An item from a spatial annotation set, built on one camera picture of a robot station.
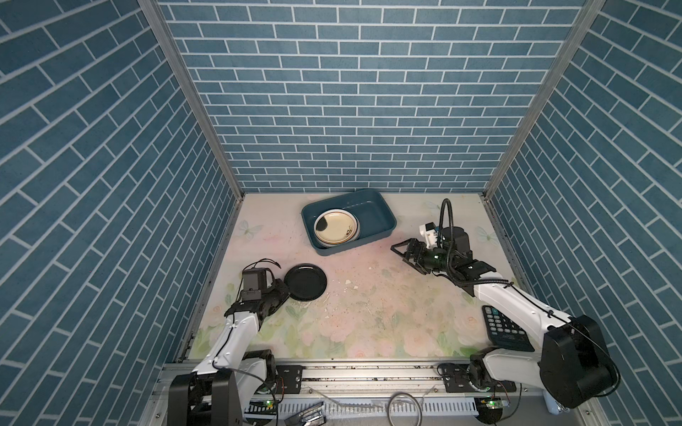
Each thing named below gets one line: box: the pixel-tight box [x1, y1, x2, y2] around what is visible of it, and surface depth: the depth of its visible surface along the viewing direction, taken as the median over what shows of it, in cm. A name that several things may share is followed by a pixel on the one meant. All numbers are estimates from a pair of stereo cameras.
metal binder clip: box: [284, 401, 327, 426], surface depth 69 cm
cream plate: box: [313, 208, 358, 245], surface depth 105 cm
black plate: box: [283, 262, 328, 302], surface depth 93 cm
